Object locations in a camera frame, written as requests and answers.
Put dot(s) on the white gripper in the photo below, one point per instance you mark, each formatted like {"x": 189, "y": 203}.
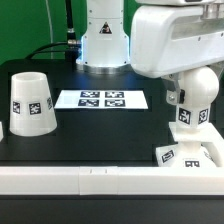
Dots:
{"x": 167, "y": 40}

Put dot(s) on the white lamp bulb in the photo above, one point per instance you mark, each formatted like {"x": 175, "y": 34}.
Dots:
{"x": 200, "y": 88}

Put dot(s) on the white lamp base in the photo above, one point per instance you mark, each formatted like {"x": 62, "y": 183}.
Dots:
{"x": 190, "y": 149}

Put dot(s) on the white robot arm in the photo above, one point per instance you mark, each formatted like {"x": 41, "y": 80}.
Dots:
{"x": 105, "y": 47}

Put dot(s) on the white lamp shade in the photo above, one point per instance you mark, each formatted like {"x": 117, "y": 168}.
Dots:
{"x": 31, "y": 107}

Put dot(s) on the white marker sheet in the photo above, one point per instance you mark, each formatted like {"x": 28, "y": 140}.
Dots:
{"x": 101, "y": 99}

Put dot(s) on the white right rail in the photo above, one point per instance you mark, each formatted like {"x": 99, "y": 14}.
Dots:
{"x": 216, "y": 148}

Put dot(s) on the white rail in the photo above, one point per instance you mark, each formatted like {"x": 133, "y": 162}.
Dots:
{"x": 216, "y": 148}
{"x": 111, "y": 181}
{"x": 1, "y": 132}

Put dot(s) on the white front rail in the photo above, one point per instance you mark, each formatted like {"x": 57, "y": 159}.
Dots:
{"x": 111, "y": 181}

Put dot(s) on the white left rail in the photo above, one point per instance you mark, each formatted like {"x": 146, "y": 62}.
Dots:
{"x": 1, "y": 132}

